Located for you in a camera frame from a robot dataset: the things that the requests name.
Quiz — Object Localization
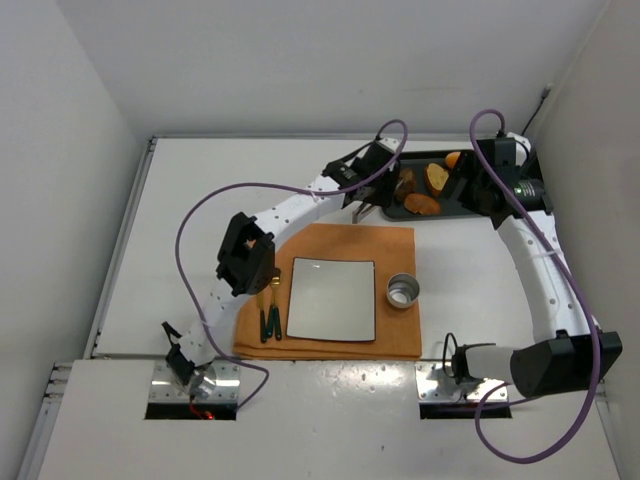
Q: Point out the green handled gold spoon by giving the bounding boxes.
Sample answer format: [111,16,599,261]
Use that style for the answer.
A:
[270,268,283,341]

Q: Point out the orange bread roll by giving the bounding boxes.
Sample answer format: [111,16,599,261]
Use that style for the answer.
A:
[424,163,450,197]

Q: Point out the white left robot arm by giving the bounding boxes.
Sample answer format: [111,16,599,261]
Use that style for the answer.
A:
[163,139,400,387]

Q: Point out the cream mug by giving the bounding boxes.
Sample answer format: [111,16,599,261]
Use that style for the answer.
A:
[386,273,420,310]

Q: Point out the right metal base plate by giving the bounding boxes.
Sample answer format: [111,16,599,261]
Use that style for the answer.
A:
[415,361,508,404]

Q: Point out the stainless steel tongs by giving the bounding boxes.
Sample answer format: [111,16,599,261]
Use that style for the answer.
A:
[351,202,377,224]

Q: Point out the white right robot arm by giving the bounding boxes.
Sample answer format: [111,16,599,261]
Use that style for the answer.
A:
[428,134,622,398]

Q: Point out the toasted bread slice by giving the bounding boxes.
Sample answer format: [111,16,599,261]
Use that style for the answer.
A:
[403,193,441,216]

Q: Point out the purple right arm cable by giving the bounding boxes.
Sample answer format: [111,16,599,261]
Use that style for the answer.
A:
[469,109,601,462]

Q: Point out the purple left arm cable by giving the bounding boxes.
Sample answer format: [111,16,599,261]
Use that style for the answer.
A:
[175,119,409,412]

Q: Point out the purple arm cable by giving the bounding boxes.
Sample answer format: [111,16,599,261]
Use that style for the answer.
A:
[175,119,409,412]
[469,109,601,462]

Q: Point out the brown croissant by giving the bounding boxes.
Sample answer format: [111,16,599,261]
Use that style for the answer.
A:
[394,168,416,203]

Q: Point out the orange cloth placemat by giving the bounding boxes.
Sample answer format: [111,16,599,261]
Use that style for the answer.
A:
[232,223,422,361]

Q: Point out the black wall cable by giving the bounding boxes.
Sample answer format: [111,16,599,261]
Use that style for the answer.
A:
[519,88,550,139]

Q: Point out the white square plate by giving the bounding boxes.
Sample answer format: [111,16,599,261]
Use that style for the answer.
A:
[286,257,376,342]

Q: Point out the black baking tray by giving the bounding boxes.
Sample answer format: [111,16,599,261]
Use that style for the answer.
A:
[381,150,479,221]

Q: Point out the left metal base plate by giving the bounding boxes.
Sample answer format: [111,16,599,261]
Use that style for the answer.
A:
[148,360,240,404]

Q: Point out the metal base plate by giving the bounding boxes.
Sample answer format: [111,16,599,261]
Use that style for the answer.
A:
[415,361,508,404]
[148,360,240,404]

